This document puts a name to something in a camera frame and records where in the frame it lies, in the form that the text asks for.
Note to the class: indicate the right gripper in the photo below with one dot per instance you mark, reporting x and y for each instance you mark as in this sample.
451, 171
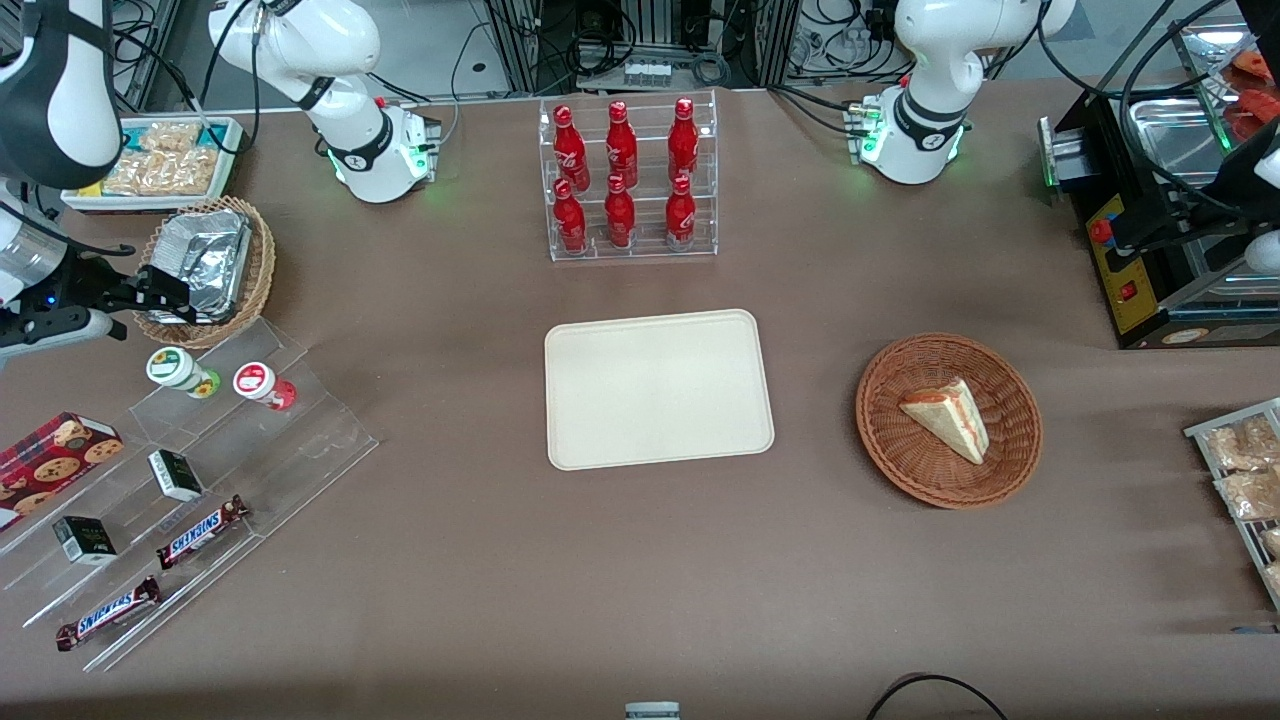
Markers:
88, 290

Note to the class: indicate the green lid yogurt cup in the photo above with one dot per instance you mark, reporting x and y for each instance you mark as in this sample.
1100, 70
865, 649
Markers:
178, 370

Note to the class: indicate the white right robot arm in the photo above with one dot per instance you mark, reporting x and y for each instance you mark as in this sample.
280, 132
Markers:
350, 40

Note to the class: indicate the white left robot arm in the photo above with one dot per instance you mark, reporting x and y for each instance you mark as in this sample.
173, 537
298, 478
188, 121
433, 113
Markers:
930, 50

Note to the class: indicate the cream plastic tray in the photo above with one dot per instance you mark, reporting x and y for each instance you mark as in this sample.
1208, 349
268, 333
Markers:
658, 389

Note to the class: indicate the aluminium foil container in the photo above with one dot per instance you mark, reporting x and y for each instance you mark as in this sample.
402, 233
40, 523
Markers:
205, 255

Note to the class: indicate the light oval wicker basket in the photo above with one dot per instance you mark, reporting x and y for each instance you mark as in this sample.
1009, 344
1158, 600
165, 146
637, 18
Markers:
262, 270

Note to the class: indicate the yellow snack packet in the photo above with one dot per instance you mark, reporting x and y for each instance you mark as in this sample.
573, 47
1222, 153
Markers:
90, 189

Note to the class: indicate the red lid yogurt cup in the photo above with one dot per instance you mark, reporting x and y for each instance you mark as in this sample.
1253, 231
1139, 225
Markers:
262, 385

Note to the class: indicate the clear bag of snacks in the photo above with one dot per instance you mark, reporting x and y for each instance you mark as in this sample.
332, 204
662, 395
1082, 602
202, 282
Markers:
165, 160

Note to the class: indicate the white snack bin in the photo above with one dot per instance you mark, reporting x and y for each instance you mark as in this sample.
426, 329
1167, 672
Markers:
232, 160

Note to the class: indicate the small black white box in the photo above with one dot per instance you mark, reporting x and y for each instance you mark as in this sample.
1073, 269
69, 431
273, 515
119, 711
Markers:
176, 475
84, 540

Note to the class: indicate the red cookie box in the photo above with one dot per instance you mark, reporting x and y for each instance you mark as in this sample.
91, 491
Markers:
50, 460

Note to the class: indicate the clear acrylic stepped display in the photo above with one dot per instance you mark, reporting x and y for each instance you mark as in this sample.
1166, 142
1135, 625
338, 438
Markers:
300, 440

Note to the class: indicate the snickers chocolate bar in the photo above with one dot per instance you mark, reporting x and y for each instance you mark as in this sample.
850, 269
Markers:
108, 613
203, 532

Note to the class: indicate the red cola bottle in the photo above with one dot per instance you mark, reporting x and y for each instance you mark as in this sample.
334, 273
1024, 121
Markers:
619, 215
621, 145
570, 220
680, 213
569, 145
683, 140

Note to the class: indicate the clear acrylic bottle rack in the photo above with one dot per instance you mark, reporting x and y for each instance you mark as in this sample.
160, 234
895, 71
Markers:
633, 245

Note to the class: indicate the white power strip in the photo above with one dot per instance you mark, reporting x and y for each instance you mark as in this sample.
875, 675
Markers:
648, 72

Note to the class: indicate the small grey device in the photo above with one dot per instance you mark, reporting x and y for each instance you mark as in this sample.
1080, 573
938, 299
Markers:
652, 711

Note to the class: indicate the brown round wicker basket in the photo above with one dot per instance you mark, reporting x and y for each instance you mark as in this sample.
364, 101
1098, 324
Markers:
900, 450

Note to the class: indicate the wrapped triangle sandwich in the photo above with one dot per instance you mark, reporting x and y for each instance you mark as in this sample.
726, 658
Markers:
950, 418

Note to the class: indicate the black fryer machine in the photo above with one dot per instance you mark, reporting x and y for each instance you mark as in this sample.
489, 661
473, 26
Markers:
1150, 270

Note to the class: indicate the clear bag of nuts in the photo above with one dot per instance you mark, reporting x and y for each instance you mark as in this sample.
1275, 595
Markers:
1240, 445
1250, 495

